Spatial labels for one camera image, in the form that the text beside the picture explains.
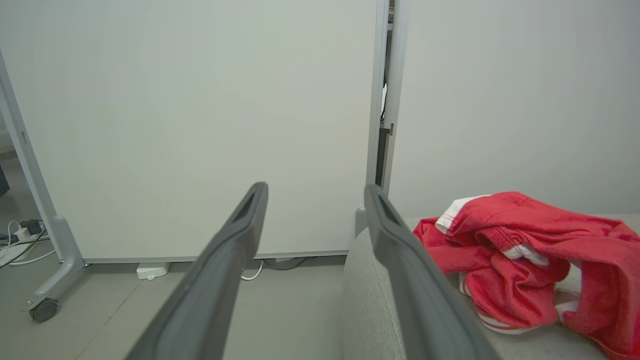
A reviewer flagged long black floor cable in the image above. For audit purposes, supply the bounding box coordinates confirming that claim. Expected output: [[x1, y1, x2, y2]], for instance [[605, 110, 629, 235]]
[[0, 229, 51, 271]]

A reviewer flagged red jacket with white trim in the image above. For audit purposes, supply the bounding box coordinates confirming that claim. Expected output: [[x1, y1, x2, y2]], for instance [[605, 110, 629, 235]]
[[412, 191, 640, 360]]

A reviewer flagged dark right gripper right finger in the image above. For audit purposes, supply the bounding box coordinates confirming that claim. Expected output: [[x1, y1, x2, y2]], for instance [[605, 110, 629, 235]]
[[364, 183, 501, 360]]

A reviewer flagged power strip with cables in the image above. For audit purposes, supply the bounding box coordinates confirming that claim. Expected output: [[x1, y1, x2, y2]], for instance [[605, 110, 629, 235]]
[[0, 220, 57, 267]]

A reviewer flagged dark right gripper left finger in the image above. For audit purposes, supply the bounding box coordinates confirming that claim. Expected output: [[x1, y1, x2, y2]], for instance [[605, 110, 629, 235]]
[[125, 181, 270, 360]]

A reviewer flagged narrow white partition panel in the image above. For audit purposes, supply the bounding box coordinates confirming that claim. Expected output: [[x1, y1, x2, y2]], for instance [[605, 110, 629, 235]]
[[381, 0, 640, 221]]

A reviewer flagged short white floor cable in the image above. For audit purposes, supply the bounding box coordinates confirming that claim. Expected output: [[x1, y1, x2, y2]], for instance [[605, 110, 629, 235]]
[[241, 259, 265, 282]]

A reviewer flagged black looped floor cable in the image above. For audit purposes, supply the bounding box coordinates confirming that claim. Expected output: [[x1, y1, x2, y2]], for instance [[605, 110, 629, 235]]
[[262, 257, 309, 271]]

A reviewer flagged black caster wheel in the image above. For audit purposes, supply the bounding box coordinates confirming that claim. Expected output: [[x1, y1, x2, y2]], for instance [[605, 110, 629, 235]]
[[28, 298, 60, 324]]

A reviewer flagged wide white partition panel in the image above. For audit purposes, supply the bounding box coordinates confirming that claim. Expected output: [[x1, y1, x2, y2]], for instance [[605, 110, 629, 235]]
[[0, 0, 392, 266]]

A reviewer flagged grey partition foot with caster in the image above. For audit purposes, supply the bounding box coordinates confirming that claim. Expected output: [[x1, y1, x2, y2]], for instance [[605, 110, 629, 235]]
[[21, 215, 87, 313]]

